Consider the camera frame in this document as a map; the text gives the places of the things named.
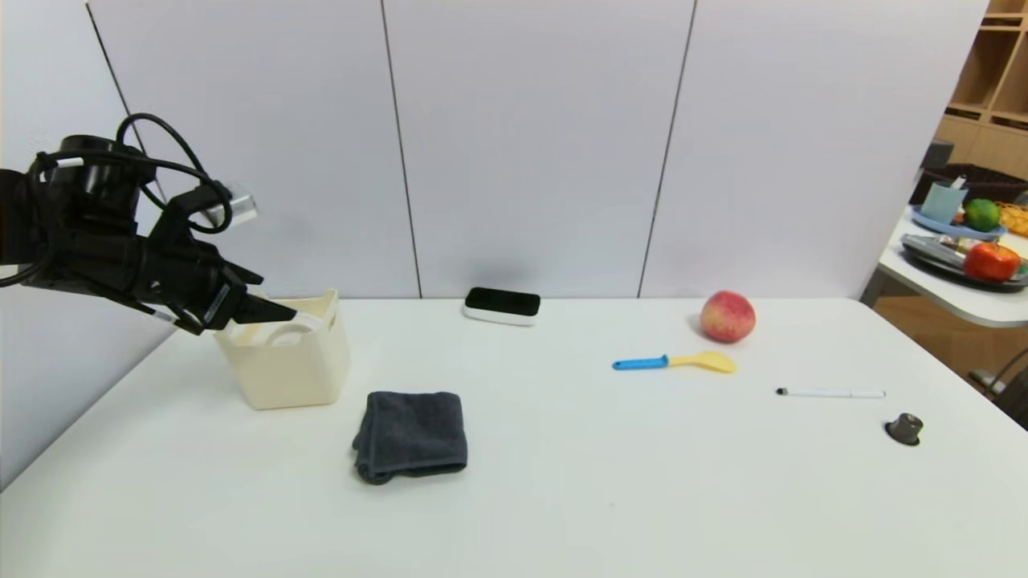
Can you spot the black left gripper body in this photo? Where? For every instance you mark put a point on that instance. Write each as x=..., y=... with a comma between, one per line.
x=215, y=305

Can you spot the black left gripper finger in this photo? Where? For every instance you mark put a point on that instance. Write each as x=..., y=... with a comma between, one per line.
x=243, y=275
x=265, y=310

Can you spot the white round plastic strainer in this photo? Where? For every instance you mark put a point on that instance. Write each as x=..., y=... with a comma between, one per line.
x=295, y=331

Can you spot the cream plastic storage box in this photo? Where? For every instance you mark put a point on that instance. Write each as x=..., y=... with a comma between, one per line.
x=289, y=373

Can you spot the dark grey folded towel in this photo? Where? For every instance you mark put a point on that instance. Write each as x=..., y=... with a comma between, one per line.
x=411, y=433

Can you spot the black and white flat device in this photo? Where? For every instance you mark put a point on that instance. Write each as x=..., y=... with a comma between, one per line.
x=503, y=304

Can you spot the red yellow peach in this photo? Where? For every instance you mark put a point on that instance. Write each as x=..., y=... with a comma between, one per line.
x=727, y=317

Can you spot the white marker pen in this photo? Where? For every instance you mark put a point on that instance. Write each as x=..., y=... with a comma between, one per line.
x=827, y=393

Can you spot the small dark grey knob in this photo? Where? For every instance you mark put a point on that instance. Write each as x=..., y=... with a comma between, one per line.
x=905, y=428

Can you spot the dark oval tray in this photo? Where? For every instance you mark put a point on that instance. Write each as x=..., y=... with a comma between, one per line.
x=932, y=253

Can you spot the blue plate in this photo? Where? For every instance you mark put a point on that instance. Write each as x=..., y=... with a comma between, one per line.
x=936, y=227

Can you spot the light blue cup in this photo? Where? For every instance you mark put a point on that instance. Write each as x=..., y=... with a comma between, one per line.
x=941, y=202

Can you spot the black office chair back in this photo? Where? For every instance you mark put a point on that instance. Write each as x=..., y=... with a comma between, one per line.
x=936, y=154

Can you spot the white side table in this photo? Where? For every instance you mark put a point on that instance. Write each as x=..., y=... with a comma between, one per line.
x=956, y=301

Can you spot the green round fruit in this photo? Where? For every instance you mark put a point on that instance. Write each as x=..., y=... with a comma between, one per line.
x=981, y=214

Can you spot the red tomato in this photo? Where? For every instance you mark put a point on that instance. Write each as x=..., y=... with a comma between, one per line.
x=991, y=262

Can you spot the dark woven basket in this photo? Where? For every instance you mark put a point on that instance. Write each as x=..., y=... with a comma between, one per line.
x=992, y=183

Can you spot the orange yellow bowl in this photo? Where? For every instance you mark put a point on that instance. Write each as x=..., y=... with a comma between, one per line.
x=1014, y=218

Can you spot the wooden shelf unit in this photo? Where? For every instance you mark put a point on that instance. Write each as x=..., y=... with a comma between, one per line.
x=992, y=80

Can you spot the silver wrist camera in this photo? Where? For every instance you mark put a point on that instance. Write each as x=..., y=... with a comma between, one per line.
x=234, y=206

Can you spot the dark chair frame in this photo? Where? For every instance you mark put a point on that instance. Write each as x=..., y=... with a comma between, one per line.
x=1008, y=385

